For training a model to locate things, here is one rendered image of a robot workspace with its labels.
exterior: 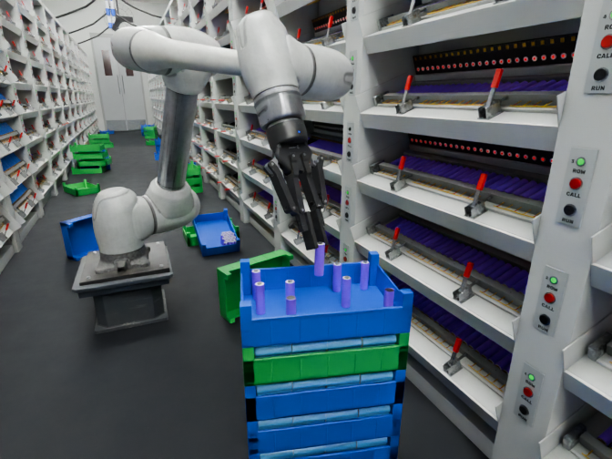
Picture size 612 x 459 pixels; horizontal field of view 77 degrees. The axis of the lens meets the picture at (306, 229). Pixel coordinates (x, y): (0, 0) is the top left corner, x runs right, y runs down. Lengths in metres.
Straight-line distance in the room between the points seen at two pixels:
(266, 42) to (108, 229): 0.95
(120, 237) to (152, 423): 0.64
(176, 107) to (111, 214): 0.43
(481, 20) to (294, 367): 0.73
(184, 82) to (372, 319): 0.92
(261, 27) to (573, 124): 0.54
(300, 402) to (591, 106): 0.68
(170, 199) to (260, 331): 0.93
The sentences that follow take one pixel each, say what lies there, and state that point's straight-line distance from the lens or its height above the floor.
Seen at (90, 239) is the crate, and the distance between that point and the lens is 2.43.
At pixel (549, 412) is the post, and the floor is 0.26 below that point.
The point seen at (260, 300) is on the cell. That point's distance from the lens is 0.75.
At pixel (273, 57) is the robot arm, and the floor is 0.87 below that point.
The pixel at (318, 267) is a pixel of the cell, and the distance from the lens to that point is 0.73.
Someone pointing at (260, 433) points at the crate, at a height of 0.21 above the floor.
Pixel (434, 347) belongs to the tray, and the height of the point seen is 0.17.
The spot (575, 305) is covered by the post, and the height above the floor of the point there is 0.48.
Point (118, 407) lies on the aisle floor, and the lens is 1.27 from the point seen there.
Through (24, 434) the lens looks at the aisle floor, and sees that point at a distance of 1.31.
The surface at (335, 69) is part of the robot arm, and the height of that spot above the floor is 0.86.
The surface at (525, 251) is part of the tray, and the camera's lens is 0.82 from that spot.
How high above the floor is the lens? 0.80
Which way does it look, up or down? 19 degrees down
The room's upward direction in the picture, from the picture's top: straight up
